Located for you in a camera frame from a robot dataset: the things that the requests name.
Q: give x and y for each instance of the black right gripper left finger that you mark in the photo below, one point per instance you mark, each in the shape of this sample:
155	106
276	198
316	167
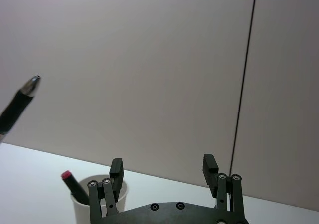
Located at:
114	184

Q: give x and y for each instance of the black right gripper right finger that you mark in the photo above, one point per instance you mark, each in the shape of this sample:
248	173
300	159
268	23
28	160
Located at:
224	191

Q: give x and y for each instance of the black pen with silver tip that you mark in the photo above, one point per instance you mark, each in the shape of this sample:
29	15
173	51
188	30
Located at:
17	104

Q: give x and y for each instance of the black marker with red end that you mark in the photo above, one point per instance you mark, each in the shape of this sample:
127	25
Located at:
76	188

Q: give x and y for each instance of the white paper cup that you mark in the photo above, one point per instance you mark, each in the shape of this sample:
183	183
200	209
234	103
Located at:
82	211

